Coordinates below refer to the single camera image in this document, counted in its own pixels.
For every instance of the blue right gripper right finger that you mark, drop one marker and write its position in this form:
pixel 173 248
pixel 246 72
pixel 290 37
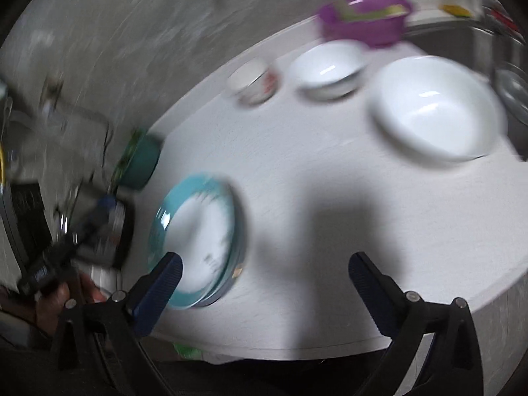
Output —
pixel 380 294

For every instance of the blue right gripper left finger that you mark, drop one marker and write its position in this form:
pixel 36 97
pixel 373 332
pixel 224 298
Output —
pixel 152 292

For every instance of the teal floral plate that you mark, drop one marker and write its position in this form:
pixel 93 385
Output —
pixel 196 220

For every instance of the large white bowl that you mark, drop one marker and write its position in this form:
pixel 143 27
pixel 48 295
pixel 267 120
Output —
pixel 438 108

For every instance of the floral small ceramic bowl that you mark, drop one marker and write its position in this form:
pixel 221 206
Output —
pixel 253 83

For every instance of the medium white bowl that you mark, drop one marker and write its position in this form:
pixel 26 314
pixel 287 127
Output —
pixel 330 70

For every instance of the stainless steel rice cooker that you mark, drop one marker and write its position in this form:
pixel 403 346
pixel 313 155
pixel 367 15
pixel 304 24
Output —
pixel 101 223

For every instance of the teal bowl with greens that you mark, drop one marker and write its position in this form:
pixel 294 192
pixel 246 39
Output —
pixel 138 162

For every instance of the glass bowl in sink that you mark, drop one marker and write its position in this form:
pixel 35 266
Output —
pixel 511 86

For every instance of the purple plastic basin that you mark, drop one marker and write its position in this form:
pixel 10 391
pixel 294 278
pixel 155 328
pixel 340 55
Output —
pixel 376 23

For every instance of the green peeled vegetable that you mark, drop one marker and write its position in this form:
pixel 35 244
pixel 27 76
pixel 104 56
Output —
pixel 349 13

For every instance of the yellow sponge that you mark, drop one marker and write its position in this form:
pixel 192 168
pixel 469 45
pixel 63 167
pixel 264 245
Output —
pixel 456 11

